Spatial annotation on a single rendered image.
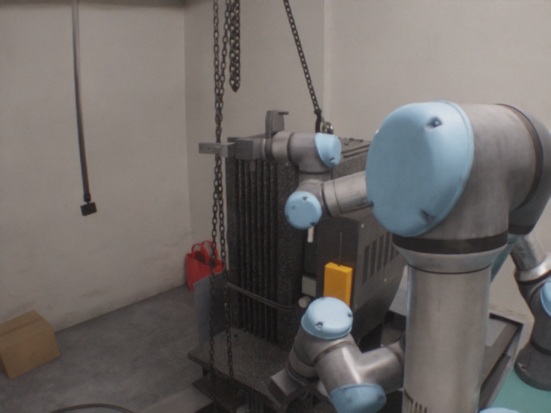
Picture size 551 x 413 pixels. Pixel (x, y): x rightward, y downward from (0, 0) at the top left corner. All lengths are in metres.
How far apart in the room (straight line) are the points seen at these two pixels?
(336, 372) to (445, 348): 0.26
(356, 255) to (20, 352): 2.52
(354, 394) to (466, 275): 0.30
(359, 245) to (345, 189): 0.37
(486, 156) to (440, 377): 0.22
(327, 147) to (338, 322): 0.45
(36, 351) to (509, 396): 2.90
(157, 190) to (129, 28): 1.33
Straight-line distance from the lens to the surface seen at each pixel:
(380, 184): 0.41
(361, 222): 1.22
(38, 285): 3.50
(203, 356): 1.65
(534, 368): 1.12
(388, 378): 0.69
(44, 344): 3.31
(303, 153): 1.02
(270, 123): 1.06
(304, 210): 0.89
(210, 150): 1.10
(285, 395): 0.81
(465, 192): 0.37
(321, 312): 0.69
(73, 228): 3.46
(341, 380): 0.66
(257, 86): 3.10
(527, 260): 1.13
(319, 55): 2.73
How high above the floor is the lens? 1.88
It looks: 17 degrees down
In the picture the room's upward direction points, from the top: straight up
